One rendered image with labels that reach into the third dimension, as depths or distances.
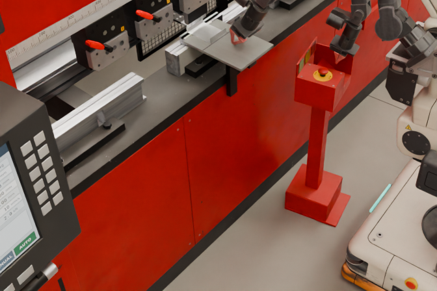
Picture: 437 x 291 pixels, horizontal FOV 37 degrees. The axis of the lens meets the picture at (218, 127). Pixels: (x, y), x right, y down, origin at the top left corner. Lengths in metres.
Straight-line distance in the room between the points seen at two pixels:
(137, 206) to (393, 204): 1.06
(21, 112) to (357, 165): 2.32
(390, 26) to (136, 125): 0.86
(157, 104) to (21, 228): 1.07
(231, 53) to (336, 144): 1.26
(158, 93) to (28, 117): 1.18
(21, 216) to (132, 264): 1.27
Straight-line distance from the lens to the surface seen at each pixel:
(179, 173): 2.39
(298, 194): 2.93
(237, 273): 2.81
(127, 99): 2.17
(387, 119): 3.52
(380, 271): 2.59
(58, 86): 2.32
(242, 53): 2.22
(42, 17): 1.80
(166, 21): 2.14
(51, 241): 1.34
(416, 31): 1.95
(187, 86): 2.29
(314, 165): 2.85
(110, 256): 2.34
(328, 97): 2.48
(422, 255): 2.60
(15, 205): 1.22
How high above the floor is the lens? 2.31
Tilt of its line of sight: 43 degrees down
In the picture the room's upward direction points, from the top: 3 degrees counter-clockwise
